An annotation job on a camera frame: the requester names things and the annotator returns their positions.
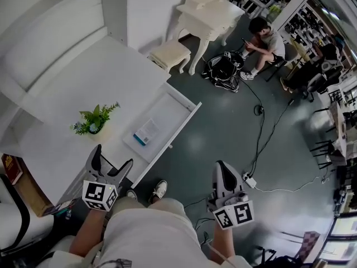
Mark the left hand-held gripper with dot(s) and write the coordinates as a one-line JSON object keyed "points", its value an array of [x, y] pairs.
{"points": [[99, 195]]}

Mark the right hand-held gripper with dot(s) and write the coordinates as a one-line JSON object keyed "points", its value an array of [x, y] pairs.
{"points": [[235, 214]]}

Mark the small blue-white box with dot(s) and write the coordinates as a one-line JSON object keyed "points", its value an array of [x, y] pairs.
{"points": [[146, 133]]}

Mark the white drawer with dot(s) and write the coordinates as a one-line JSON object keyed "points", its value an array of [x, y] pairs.
{"points": [[164, 121]]}

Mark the person's left forearm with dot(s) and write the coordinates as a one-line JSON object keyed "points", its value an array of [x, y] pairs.
{"points": [[87, 233]]}

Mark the person's right forearm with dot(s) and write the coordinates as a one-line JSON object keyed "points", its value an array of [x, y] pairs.
{"points": [[223, 244]]}

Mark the white power strip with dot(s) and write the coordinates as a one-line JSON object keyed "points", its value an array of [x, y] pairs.
{"points": [[249, 179]]}

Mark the person's left white shoe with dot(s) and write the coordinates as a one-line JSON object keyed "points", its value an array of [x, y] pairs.
{"points": [[132, 194]]}

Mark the person's white shoe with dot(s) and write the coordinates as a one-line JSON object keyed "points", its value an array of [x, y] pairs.
{"points": [[132, 194], [159, 190]]}

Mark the artificial plant in white pot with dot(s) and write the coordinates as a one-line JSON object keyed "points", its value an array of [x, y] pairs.
{"points": [[94, 120]]}

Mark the person's right white shoe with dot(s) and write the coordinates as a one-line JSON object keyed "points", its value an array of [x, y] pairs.
{"points": [[159, 190]]}

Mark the brown cardboard box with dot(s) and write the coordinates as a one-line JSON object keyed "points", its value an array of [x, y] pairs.
{"points": [[30, 194]]}

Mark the person's light clothing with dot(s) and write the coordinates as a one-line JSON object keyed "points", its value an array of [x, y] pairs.
{"points": [[150, 239]]}

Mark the red book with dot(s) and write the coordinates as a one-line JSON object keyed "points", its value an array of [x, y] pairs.
{"points": [[11, 169]]}

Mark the black metal chair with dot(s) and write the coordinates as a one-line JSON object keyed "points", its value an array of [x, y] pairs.
{"points": [[323, 152]]}

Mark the white desk with shelf hutch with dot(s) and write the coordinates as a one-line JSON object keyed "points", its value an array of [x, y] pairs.
{"points": [[83, 71]]}

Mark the checkered board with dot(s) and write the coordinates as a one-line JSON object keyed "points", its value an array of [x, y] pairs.
{"points": [[308, 244]]}

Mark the white and black machine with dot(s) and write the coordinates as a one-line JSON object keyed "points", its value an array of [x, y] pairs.
{"points": [[11, 222]]}

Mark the cream cushioned stool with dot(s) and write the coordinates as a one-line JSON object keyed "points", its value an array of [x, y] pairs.
{"points": [[170, 53]]}

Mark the grey chair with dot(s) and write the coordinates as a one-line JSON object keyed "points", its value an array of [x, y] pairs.
{"points": [[290, 54]]}

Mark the cream vanity table with mirror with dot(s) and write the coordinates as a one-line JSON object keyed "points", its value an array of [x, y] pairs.
{"points": [[206, 13]]}

